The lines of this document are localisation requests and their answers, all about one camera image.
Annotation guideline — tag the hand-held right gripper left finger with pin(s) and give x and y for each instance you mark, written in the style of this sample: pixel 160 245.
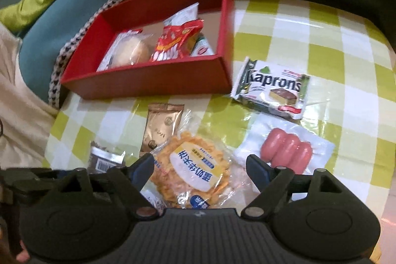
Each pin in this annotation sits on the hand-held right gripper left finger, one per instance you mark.
pixel 143 170

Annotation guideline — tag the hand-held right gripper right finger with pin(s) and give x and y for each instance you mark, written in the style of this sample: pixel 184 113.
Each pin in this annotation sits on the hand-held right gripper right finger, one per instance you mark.
pixel 259 172

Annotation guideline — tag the clear packet of dark shreds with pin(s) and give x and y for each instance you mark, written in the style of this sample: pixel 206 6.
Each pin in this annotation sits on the clear packet of dark shreds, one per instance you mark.
pixel 105 160

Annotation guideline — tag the brown coffee sachet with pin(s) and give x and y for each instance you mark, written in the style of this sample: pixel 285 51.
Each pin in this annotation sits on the brown coffee sachet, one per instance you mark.
pixel 161 128

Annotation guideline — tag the yellow crispy snack packet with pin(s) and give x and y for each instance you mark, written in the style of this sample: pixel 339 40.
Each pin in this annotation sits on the yellow crispy snack packet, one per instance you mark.
pixel 191 171

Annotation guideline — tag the red cardboard box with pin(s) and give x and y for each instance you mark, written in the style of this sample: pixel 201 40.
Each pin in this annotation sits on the red cardboard box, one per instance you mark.
pixel 154 78

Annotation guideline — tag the clear round rice cake packet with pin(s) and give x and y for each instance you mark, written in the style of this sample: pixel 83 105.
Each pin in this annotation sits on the clear round rice cake packet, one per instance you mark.
pixel 133 50

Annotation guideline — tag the red gummy candy packet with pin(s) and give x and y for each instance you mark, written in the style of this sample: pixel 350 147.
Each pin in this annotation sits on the red gummy candy packet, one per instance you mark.
pixel 173 41

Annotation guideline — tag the red and white long packet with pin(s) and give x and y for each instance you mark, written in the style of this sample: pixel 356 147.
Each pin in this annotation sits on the red and white long packet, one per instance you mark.
pixel 133 31

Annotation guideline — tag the silver white long packet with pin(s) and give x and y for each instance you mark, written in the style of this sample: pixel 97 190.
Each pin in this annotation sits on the silver white long packet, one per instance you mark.
pixel 182 15

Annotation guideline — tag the person's left hand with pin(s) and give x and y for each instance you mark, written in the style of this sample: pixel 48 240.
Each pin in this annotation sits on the person's left hand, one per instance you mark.
pixel 23 253

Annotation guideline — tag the clear pink sausage packet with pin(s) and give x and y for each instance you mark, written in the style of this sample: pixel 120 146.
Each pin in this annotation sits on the clear pink sausage packet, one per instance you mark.
pixel 287 149

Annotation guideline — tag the cream fluffy towel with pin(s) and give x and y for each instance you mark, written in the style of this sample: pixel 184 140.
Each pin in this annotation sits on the cream fluffy towel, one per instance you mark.
pixel 21 115

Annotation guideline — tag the white chocolate wafer packet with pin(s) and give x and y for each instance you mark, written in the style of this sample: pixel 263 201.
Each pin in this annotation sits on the white chocolate wafer packet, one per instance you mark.
pixel 272 90

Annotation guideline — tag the green checked tablecloth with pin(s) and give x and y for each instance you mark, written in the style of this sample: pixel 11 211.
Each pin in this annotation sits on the green checked tablecloth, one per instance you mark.
pixel 340 66

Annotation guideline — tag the black white houndstooth cloth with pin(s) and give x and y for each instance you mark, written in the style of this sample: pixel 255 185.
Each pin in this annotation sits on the black white houndstooth cloth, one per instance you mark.
pixel 66 49

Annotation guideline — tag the teal sofa cover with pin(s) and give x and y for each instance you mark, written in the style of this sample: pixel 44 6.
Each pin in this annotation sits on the teal sofa cover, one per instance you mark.
pixel 46 35

